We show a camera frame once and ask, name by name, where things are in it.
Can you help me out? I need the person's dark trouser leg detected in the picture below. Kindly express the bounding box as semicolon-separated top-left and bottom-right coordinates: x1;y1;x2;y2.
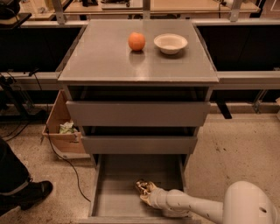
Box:
0;139;30;196

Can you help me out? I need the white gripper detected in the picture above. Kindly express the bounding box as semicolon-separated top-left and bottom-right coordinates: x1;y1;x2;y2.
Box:
140;182;170;210

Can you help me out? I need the grey drawer cabinet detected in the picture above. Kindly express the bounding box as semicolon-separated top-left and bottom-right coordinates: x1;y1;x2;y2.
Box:
59;19;219;160

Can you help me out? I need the crushed orange soda can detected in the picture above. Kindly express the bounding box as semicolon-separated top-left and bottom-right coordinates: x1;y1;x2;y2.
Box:
135;179;150;195

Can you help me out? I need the grey top drawer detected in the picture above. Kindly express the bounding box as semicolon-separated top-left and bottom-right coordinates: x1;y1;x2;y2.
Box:
66;86;210;127

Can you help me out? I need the cardboard box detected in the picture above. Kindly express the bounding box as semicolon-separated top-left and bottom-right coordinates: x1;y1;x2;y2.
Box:
42;90;88;159

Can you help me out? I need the wooden background desk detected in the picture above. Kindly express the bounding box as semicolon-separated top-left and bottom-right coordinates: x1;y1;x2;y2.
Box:
17;0;262;21

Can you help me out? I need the black floor cable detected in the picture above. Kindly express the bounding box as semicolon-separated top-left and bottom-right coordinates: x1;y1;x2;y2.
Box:
29;69;92;203

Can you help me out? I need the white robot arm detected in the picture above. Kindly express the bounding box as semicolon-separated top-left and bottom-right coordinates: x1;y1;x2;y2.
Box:
136;180;280;224

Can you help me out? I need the black shoe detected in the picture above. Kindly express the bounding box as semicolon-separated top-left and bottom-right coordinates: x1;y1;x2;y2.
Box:
0;181;53;215

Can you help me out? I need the white paper bowl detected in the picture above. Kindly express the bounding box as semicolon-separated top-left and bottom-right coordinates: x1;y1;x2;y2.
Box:
154;33;188;55

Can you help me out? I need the crumpled paper in box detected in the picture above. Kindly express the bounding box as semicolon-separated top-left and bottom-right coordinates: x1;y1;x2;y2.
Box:
59;122;77;134

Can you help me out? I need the grey middle drawer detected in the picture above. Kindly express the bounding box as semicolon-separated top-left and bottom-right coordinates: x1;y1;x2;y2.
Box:
81;126;198;154

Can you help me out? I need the grey metal rail frame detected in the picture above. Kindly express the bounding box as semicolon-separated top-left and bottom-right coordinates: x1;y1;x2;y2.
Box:
1;0;279;89

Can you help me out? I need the orange fruit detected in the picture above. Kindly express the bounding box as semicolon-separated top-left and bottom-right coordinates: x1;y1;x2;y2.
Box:
128;32;145;51

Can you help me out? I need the grey open bottom drawer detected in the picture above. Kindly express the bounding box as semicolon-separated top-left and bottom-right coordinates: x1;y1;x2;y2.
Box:
78;154;201;224

